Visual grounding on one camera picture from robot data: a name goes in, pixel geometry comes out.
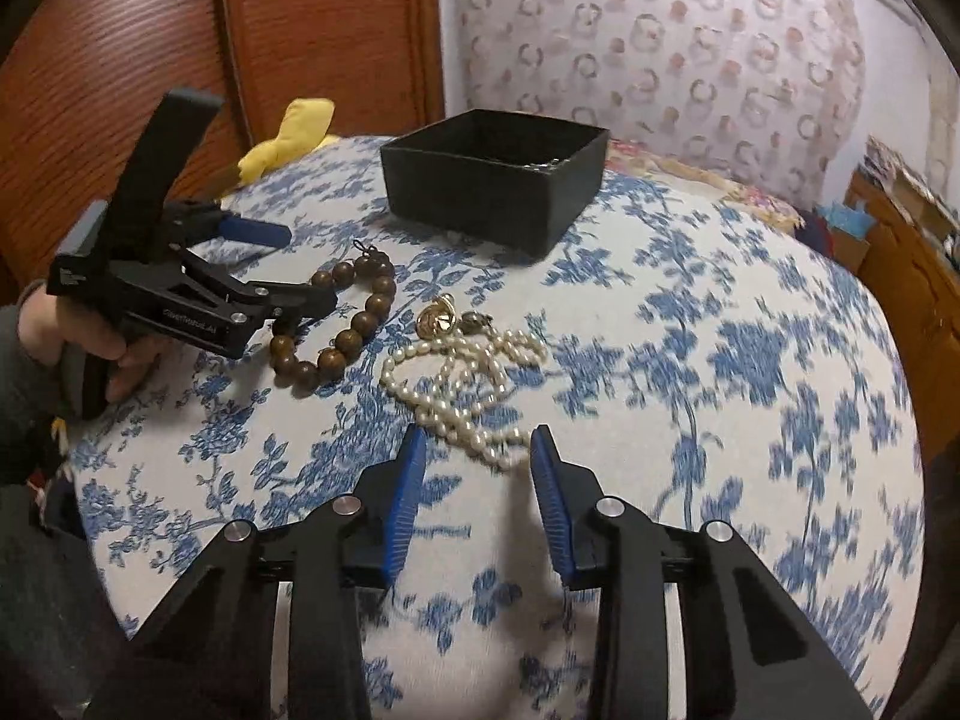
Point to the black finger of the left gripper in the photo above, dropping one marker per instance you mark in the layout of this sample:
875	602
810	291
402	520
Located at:
292	304

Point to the jewelry inside black box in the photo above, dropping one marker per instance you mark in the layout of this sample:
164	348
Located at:
545	166

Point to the blue floral tablecloth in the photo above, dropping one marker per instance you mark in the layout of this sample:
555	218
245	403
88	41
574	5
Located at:
702	364

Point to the pink circle patterned curtain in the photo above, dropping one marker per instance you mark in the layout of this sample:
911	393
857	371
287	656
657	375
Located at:
763	91

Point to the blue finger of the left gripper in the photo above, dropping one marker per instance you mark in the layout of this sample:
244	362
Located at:
235	228

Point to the wooden louvered wardrobe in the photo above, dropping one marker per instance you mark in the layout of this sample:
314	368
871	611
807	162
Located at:
80	77

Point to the blue gift bag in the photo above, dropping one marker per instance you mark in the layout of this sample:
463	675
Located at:
848	227

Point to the black square jewelry box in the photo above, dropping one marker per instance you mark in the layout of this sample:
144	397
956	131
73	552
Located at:
464	174

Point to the small dark metal brooch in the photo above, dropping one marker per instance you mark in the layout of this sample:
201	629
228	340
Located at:
474	323

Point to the dark grey left sleeve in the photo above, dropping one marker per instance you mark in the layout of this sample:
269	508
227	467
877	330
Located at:
32	395

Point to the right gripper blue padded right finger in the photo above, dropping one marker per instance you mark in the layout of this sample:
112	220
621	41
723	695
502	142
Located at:
749	651

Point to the person's left hand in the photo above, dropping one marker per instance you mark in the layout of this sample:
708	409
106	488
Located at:
47	323

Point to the yellow plush toy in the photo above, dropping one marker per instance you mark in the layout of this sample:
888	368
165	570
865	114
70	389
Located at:
305	127

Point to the wooden sideboard cabinet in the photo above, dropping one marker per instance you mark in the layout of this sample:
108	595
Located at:
919	296

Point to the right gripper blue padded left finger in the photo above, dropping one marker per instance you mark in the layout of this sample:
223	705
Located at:
206	650

